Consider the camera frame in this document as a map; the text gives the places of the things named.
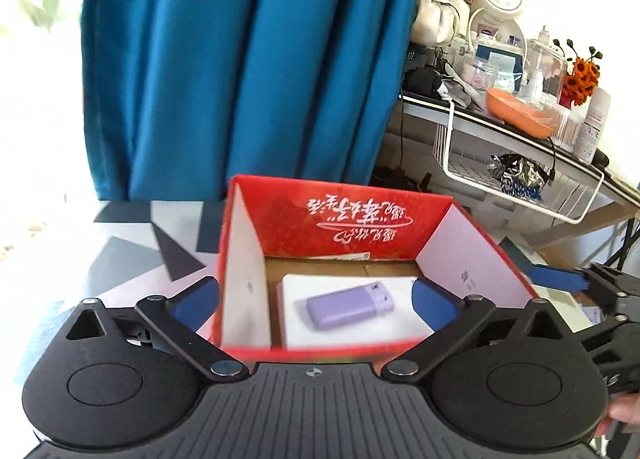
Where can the clear cotton pad jar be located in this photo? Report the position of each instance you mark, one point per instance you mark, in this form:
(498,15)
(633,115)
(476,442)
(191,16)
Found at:
(480,74)

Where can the black bag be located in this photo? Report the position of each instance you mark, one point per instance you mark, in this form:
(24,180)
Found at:
(422,81)

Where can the white spray can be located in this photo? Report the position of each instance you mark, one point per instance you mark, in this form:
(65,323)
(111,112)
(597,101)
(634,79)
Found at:
(592,124)

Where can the silver foil packet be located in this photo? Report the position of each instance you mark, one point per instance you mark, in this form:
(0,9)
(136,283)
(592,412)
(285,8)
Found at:
(515,171)

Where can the white box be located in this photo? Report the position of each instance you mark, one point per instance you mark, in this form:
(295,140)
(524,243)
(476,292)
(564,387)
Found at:
(300,324)

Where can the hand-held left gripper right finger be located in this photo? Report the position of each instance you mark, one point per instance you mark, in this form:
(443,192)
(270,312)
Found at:
(432,304)

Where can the printed wall backdrop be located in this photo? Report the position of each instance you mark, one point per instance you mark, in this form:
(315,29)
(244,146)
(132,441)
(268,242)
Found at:
(40,4)

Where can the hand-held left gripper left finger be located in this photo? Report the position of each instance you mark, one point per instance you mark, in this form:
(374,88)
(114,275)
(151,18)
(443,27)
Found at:
(197,301)

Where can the person's right hand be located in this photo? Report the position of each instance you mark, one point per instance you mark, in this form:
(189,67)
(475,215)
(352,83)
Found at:
(625,409)

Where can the red cardboard box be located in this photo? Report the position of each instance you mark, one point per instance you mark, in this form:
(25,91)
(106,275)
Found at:
(325,219)

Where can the clear box with blue packs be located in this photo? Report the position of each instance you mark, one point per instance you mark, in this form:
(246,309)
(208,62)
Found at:
(500,61)

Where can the orange plastic bowl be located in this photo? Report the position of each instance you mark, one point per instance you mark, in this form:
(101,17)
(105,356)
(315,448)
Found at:
(515,109)

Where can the pink cream tube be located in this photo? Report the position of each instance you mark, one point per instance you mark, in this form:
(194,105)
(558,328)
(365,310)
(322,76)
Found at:
(487,31)

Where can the clear cotton swab container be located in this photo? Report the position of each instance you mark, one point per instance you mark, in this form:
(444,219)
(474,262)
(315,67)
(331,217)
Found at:
(562,129)

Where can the orange artificial flowers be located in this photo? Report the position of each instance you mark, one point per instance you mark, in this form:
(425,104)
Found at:
(582,79)

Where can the purple rectangular case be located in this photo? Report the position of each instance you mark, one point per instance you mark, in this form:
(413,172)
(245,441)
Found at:
(345,309)

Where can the blue curtain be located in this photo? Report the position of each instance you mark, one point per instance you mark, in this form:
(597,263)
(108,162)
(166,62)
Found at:
(250,64)

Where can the small white bottle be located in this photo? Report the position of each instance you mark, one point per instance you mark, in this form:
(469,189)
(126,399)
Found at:
(535,84)

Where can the clear acrylic organiser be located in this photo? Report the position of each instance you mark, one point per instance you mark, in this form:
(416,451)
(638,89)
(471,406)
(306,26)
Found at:
(545,59)

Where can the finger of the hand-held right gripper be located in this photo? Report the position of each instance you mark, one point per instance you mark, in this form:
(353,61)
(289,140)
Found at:
(555,279)

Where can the black-topped dressing table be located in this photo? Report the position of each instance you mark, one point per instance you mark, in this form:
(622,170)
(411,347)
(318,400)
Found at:
(425,111)

